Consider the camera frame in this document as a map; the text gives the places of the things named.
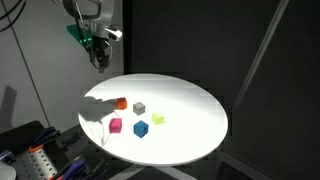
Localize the perforated metal board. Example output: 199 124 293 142
13 148 58 180

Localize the blue block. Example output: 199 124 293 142
133 120 150 139

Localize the pink block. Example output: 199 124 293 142
108 117 123 134

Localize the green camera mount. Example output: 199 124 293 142
65 23 97 47

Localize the white table base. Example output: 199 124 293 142
109 163 202 180

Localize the gray diagonal pole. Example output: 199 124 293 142
232 0 290 113

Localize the black clamp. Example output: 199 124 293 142
83 155 112 178
54 131 83 152

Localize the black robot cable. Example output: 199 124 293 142
0 0 27 33

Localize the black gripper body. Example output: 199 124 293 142
89 34 113 63

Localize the gray block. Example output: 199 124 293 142
132 102 146 116

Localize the yellow-green block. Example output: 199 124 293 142
151 111 166 126

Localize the purple clamp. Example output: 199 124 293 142
49 158 88 180

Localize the blue clamp with orange tip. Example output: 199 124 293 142
28 126 62 154

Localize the orange block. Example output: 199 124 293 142
116 97 129 110

